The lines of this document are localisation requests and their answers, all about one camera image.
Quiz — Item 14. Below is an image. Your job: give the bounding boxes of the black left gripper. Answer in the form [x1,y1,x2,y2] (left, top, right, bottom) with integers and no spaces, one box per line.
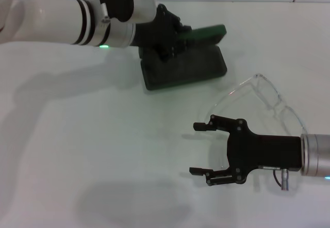
[134,4,193,61]

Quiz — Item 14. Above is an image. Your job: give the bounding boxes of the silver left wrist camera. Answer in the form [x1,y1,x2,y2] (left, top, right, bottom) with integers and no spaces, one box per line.
[99,0,158,24]

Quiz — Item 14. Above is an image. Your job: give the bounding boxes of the green glasses case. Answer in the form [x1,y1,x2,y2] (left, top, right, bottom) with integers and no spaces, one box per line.
[138,24,228,91]

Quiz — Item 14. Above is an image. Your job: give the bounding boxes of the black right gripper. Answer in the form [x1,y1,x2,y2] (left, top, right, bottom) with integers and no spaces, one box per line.
[189,114,302,187]

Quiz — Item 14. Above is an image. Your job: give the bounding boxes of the clear white glasses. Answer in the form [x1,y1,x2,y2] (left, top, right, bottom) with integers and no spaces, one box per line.
[197,73,307,169]

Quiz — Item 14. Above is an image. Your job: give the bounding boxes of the thin black right gripper cable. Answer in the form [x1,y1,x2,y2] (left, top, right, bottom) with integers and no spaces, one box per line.
[273,170,282,187]

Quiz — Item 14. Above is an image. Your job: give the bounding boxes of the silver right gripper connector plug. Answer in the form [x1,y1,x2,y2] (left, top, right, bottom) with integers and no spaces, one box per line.
[280,169,290,191]

